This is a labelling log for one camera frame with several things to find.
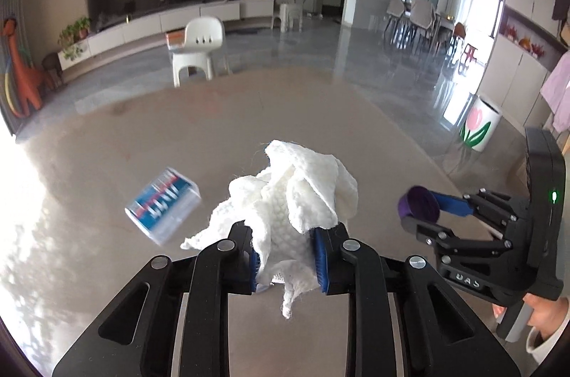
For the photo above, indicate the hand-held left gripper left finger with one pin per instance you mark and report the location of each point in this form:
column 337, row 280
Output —
column 254, row 265

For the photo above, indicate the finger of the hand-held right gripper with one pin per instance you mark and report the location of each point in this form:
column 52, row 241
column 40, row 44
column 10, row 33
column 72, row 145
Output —
column 467, row 243
column 454, row 204

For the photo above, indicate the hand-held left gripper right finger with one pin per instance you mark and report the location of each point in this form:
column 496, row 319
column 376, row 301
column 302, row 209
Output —
column 321, row 265

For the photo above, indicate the white tissue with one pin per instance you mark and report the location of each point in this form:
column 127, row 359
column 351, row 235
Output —
column 294, row 190

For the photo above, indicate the person's right forearm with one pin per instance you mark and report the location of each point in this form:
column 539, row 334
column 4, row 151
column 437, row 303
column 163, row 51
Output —
column 550, row 348

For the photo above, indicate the person's right hand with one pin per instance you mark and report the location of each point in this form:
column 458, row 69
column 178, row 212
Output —
column 550, row 314

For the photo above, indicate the white bin with tulip print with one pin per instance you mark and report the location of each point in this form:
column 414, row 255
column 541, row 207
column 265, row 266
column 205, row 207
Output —
column 483, row 123

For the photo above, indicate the blue and white plastic box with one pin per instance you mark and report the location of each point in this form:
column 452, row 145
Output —
column 162, row 205

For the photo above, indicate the small red chair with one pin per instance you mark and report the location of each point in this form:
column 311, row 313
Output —
column 467, row 54

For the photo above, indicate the pink hanging garment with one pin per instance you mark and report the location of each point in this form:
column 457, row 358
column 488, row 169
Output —
column 556, row 92

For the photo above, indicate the dining table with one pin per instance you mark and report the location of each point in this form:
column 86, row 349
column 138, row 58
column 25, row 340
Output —
column 443, row 18

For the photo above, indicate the grey dining chairs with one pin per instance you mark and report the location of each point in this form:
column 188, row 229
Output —
column 418, row 14

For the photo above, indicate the white plastic chair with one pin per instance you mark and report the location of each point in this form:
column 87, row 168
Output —
column 202, row 38

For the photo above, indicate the white television cabinet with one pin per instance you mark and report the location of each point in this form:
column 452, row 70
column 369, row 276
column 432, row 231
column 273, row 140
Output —
column 187, row 18

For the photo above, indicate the dark round side stool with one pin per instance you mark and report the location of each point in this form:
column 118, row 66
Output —
column 53, row 63

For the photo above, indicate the green potted plant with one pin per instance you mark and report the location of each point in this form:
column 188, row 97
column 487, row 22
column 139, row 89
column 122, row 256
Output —
column 73, row 34

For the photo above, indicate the orange dinosaur toy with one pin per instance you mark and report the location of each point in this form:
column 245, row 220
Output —
column 22, row 78

